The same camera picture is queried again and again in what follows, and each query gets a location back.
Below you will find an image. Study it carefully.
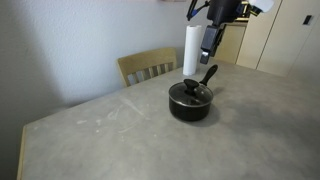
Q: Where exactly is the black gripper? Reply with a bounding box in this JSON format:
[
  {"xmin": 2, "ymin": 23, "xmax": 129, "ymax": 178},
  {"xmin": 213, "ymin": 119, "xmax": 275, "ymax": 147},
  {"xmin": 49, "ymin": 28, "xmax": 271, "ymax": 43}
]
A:
[{"xmin": 199, "ymin": 0, "xmax": 242, "ymax": 65}]

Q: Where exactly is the glass lid with black knob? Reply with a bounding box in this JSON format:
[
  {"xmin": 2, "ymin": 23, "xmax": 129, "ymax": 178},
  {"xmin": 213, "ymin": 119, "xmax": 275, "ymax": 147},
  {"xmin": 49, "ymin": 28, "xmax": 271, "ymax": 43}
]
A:
[{"xmin": 168, "ymin": 78, "xmax": 214, "ymax": 108}]

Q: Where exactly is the beige low cabinet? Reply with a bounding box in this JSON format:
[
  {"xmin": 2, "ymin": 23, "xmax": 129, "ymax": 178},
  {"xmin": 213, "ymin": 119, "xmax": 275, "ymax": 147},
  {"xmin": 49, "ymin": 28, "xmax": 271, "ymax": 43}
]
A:
[{"xmin": 213, "ymin": 22, "xmax": 248, "ymax": 65}]

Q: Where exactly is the white paper towel roll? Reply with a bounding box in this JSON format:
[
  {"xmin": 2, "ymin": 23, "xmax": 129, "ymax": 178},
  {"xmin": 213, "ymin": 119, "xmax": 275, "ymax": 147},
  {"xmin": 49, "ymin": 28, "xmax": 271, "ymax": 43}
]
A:
[{"xmin": 182, "ymin": 24, "xmax": 203, "ymax": 77}]

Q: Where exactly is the beige narrow cabinet door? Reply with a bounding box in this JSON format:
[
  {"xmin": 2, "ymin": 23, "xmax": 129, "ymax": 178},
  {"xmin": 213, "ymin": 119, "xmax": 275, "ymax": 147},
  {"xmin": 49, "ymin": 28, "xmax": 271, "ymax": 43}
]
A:
[{"xmin": 235, "ymin": 0, "xmax": 284, "ymax": 71}]

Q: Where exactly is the wooden chair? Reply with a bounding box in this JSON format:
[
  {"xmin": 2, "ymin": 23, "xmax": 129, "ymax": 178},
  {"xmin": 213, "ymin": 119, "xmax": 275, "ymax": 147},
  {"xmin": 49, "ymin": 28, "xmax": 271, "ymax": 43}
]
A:
[{"xmin": 116, "ymin": 46, "xmax": 179, "ymax": 88}]

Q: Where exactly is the beige wide cabinet door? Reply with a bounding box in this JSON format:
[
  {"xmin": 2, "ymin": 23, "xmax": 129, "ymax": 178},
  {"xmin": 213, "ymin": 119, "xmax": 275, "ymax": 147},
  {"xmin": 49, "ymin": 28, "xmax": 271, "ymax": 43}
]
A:
[{"xmin": 256, "ymin": 0, "xmax": 320, "ymax": 78}]

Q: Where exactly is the black pot with handle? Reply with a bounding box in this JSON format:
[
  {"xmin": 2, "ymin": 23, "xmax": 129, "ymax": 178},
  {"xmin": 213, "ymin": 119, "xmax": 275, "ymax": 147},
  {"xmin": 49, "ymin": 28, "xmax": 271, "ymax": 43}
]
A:
[{"xmin": 168, "ymin": 64, "xmax": 219, "ymax": 123}]

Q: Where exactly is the black wall switch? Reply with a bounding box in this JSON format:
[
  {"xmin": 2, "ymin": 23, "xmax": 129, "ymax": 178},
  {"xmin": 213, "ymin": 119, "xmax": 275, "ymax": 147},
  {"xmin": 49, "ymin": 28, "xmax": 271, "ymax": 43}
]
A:
[{"xmin": 302, "ymin": 14, "xmax": 314, "ymax": 26}]

